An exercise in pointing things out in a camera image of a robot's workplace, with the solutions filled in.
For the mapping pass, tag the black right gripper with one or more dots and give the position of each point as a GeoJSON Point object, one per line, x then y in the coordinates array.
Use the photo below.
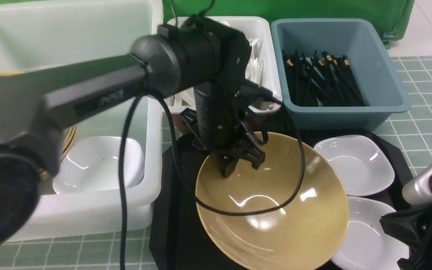
{"type": "Point", "coordinates": [413, 227]}

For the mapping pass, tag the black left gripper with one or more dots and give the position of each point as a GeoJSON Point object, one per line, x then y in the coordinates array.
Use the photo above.
{"type": "Point", "coordinates": [219, 124]}

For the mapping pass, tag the white sauce dish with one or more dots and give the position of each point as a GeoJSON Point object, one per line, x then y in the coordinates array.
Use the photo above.
{"type": "Point", "coordinates": [360, 164]}
{"type": "Point", "coordinates": [366, 246]}

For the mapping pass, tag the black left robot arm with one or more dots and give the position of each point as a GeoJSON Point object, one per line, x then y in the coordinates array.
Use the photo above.
{"type": "Point", "coordinates": [37, 107]}

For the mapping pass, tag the bottom stacked tan bowl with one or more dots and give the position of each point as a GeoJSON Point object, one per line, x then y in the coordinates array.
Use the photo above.
{"type": "Point", "coordinates": [68, 142]}

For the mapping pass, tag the white spoon with red label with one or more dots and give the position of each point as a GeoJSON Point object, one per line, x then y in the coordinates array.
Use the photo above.
{"type": "Point", "coordinates": [263, 105]}

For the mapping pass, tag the white spoon bin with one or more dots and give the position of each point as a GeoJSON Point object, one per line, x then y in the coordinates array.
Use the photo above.
{"type": "Point", "coordinates": [261, 68]}

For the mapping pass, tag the green checkered table mat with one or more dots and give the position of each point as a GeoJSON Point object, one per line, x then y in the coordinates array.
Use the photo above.
{"type": "Point", "coordinates": [410, 131]}

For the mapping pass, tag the bundle of black chopsticks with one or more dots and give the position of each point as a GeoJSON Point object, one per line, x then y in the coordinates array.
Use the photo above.
{"type": "Point", "coordinates": [323, 80]}

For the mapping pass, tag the blue-grey chopstick bin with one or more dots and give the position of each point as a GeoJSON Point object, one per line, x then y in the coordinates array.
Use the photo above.
{"type": "Point", "coordinates": [380, 84]}

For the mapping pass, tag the metal clamp on backdrop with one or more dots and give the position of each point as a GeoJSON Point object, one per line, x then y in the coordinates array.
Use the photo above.
{"type": "Point", "coordinates": [388, 37]}

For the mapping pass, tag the green backdrop cloth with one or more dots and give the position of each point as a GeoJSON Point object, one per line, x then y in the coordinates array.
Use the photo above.
{"type": "Point", "coordinates": [313, 9]}

